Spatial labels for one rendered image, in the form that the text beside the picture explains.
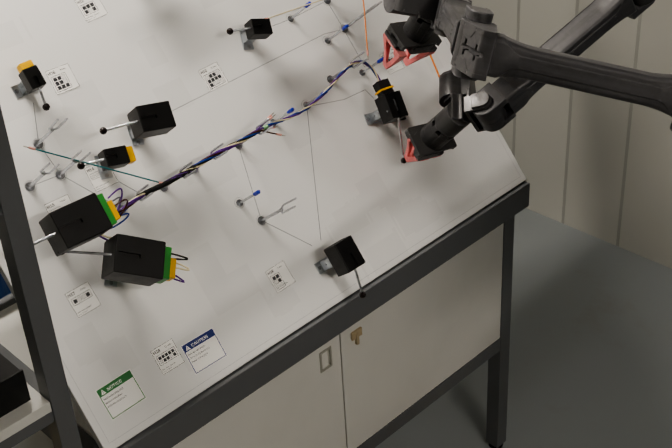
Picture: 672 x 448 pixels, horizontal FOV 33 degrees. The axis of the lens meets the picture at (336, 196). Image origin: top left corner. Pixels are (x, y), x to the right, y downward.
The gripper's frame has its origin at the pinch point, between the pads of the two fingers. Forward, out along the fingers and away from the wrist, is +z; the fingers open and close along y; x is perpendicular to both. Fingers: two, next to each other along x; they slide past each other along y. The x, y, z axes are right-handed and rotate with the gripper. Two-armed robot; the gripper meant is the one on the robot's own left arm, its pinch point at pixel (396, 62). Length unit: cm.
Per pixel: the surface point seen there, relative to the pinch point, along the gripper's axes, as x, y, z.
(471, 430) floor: 54, -50, 103
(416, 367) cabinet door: 45, -9, 58
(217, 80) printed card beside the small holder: -10.2, 34.3, 11.0
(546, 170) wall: -20, -137, 102
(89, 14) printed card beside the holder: -26, 57, 6
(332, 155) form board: 8.4, 13.1, 17.5
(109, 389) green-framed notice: 39, 74, 30
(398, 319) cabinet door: 38, 0, 43
